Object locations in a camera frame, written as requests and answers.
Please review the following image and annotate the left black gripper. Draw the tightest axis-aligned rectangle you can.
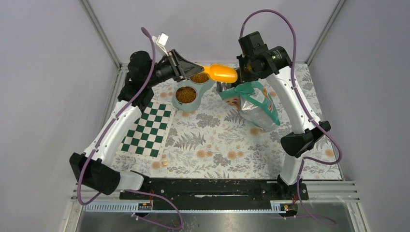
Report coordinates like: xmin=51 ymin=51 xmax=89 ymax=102
xmin=146 ymin=49 xmax=204 ymax=87

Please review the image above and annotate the yellow plastic scoop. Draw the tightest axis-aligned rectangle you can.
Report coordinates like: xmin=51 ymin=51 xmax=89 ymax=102
xmin=201 ymin=64 xmax=238 ymax=83

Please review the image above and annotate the teal dog food bag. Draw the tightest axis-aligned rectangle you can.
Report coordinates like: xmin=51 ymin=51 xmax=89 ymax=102
xmin=216 ymin=81 xmax=280 ymax=131

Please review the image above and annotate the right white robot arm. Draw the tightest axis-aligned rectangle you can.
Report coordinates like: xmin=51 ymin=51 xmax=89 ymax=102
xmin=237 ymin=31 xmax=331 ymax=199

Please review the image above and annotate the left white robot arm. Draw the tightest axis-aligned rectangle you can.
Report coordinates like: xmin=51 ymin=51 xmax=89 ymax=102
xmin=69 ymin=49 xmax=204 ymax=199

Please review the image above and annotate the teal double pet bowl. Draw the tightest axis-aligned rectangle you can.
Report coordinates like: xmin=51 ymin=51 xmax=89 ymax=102
xmin=172 ymin=72 xmax=215 ymax=113

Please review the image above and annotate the green white checkered mat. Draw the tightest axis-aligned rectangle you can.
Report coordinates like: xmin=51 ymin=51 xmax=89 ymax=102
xmin=117 ymin=100 xmax=176 ymax=161

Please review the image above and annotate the floral tablecloth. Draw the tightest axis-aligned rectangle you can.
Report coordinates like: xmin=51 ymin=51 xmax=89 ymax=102
xmin=105 ymin=62 xmax=343 ymax=180

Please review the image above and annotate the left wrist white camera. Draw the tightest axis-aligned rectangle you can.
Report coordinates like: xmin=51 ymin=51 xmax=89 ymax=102
xmin=151 ymin=33 xmax=169 ymax=56

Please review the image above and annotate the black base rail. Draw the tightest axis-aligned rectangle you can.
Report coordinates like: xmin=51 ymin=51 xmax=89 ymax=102
xmin=119 ymin=177 xmax=310 ymax=211

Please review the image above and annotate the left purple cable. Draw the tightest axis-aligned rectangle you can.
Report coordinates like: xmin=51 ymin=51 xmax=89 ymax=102
xmin=76 ymin=27 xmax=184 ymax=232

